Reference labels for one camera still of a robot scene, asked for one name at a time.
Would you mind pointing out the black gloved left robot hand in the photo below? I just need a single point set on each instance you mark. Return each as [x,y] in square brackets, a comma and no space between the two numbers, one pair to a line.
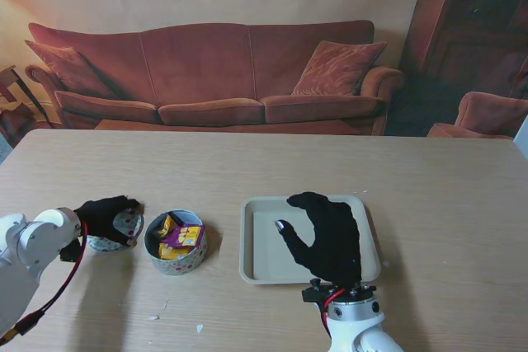
[99,218]

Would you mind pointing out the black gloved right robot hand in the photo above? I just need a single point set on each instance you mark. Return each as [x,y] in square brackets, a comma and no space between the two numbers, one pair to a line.
[334,245]

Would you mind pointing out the round polka dot box lid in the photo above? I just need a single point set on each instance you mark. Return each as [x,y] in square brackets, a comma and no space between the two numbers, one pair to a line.
[105,245]

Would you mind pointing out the black and orange cookie packet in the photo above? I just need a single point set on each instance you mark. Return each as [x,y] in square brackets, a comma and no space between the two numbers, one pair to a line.
[167,223]

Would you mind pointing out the beige rectangular tray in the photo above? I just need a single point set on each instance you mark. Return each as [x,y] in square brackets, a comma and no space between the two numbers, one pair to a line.
[264,261]

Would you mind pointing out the purple cookie packet yellow print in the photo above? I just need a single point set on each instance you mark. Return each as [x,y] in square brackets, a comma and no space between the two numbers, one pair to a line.
[183,236]

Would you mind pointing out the round polka dot cookie box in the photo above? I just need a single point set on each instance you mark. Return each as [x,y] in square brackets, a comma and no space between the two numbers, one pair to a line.
[181,265]

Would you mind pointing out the plain red sofa cushion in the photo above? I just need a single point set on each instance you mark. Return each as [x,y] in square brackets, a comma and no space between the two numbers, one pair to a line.
[62,63]

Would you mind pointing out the wooden side chair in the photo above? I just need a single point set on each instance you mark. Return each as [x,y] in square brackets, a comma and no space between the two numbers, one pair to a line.
[8,80]

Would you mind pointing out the patterned red sofa cushion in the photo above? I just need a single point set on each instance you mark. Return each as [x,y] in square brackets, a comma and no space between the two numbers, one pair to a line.
[334,67]

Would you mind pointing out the red brown sofa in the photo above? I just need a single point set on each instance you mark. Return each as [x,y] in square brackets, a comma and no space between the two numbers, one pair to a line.
[198,63]

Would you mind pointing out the red brown armchair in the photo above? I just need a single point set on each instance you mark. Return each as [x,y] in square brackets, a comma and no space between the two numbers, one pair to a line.
[491,113]

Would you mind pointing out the dark wooden cabinet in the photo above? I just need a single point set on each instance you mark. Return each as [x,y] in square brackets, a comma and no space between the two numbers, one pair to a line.
[462,30]

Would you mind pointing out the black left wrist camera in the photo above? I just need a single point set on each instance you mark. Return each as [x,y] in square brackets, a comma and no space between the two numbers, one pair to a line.
[70,253]

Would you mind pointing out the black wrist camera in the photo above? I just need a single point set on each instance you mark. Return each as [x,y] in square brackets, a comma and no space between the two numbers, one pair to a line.
[70,253]
[313,295]

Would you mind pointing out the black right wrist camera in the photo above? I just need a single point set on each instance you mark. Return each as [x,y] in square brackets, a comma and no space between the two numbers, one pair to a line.
[313,295]

